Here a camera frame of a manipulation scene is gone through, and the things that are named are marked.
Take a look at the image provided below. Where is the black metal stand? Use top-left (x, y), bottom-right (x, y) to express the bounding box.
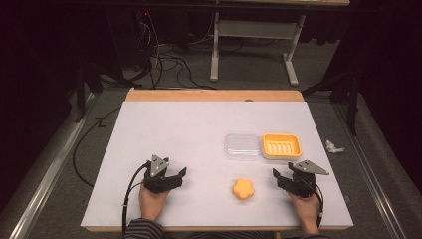
top-left (73, 61), bottom-right (105, 124)
top-left (301, 64), bottom-right (363, 137)

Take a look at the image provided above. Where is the yellow soap dish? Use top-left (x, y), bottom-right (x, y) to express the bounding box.
top-left (261, 132), bottom-right (304, 161)

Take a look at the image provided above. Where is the white metal desk frame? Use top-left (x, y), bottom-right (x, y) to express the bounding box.
top-left (209, 0), bottom-right (351, 88)

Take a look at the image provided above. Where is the person's right hand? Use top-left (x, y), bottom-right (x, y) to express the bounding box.
top-left (287, 191), bottom-right (321, 235)

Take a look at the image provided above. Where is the right hand-held gripper cable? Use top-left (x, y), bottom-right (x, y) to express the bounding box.
top-left (308, 182), bottom-right (325, 229)

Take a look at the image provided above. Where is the metal floor rail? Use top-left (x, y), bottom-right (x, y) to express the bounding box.
top-left (0, 92), bottom-right (98, 239)
top-left (332, 102), bottom-right (422, 239)

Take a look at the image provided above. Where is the hand-held gripper cable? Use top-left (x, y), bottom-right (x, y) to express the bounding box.
top-left (120, 162), bottom-right (149, 239)
top-left (308, 182), bottom-right (325, 229)

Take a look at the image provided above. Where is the wooden table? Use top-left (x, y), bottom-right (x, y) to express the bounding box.
top-left (85, 87), bottom-right (350, 233)

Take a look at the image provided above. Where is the person's left hand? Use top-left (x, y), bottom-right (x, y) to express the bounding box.
top-left (138, 183), bottom-right (171, 222)

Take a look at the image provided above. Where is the clear plastic lid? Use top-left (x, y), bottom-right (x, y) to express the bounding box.
top-left (224, 132), bottom-right (263, 161)

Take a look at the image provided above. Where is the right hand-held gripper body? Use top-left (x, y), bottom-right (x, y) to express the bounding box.
top-left (287, 159), bottom-right (330, 199)

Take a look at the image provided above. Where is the orange flower-shaped soap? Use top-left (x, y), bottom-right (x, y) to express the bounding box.
top-left (232, 177), bottom-right (256, 201)

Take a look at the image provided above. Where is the crumpled white paper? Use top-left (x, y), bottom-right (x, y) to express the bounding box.
top-left (324, 139), bottom-right (346, 154)

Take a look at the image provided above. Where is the left hand-held gripper cable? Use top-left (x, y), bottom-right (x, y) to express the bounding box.
top-left (120, 162), bottom-right (149, 239)

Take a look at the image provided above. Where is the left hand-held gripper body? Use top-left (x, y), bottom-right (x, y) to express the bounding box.
top-left (142, 154), bottom-right (174, 195)

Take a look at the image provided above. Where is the black floor cable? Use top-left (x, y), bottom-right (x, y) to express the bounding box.
top-left (72, 106), bottom-right (122, 189)

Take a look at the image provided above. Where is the tangle of black cables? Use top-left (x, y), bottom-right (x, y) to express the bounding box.
top-left (131, 11), bottom-right (217, 91)

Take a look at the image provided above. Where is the white table mat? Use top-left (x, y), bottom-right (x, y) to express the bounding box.
top-left (80, 101), bottom-right (354, 230)

